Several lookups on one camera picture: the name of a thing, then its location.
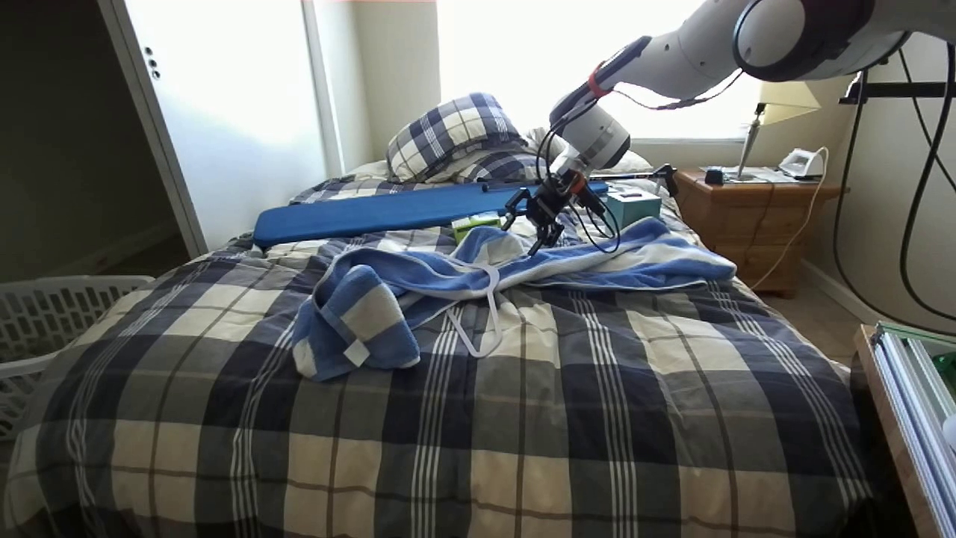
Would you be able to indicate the plaid pillow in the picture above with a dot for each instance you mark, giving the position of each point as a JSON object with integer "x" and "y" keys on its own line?
{"x": 452, "y": 134}

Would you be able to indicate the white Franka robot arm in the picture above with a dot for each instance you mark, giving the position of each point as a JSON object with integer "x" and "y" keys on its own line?
{"x": 697, "y": 49}

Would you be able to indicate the white framed rack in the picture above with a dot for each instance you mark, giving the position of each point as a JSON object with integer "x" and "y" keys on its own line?
{"x": 912, "y": 420}

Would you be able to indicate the black metal rod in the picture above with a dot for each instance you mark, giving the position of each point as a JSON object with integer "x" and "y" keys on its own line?
{"x": 664, "y": 173}

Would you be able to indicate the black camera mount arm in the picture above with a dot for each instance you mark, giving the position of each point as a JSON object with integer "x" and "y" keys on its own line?
{"x": 897, "y": 91}

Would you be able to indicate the blue padded board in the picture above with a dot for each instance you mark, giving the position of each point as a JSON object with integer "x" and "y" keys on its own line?
{"x": 379, "y": 210}

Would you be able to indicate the small black nightstand object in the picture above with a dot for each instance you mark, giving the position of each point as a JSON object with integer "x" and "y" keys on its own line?
{"x": 716, "y": 178}

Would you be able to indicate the white sliding closet door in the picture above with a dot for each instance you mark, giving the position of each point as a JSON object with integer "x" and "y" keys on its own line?
{"x": 240, "y": 107}

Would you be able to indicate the table lamp cream shade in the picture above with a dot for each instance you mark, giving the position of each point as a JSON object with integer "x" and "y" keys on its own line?
{"x": 786, "y": 104}

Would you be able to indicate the wooden nightstand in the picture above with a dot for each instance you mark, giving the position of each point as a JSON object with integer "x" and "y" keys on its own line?
{"x": 749, "y": 219}

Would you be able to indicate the teal tissue box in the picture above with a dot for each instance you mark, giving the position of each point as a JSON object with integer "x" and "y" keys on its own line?
{"x": 634, "y": 207}

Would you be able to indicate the white plastic laundry basket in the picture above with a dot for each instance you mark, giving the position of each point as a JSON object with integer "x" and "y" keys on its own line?
{"x": 62, "y": 317}

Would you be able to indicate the white pillow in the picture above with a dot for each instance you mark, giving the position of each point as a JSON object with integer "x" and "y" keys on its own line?
{"x": 638, "y": 160}

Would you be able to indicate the green cardboard box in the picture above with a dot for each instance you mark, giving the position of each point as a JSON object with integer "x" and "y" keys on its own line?
{"x": 476, "y": 222}

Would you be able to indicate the blue white striped towel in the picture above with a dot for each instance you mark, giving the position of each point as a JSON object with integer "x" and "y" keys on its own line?
{"x": 379, "y": 299}

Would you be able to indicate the plaid bed comforter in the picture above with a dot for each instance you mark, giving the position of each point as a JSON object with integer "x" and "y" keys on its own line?
{"x": 598, "y": 420}

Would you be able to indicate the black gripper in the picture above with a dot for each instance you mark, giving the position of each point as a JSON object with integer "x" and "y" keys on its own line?
{"x": 559, "y": 198}

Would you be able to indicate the bright window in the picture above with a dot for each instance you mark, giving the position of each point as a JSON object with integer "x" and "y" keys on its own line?
{"x": 498, "y": 49}

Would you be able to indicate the white desk phone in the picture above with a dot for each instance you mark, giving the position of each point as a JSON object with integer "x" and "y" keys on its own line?
{"x": 801, "y": 161}

